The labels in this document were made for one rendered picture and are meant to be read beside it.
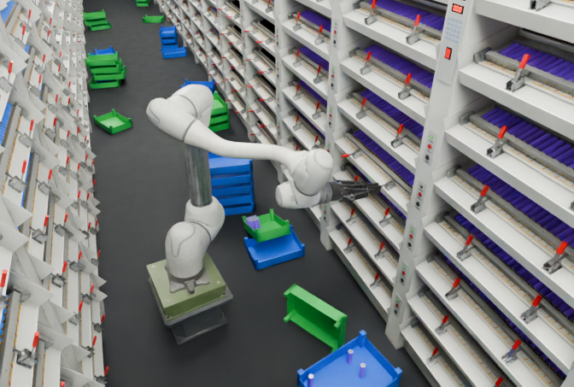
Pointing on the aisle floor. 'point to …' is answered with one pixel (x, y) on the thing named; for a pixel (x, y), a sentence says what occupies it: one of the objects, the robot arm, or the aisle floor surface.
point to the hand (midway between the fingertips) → (371, 188)
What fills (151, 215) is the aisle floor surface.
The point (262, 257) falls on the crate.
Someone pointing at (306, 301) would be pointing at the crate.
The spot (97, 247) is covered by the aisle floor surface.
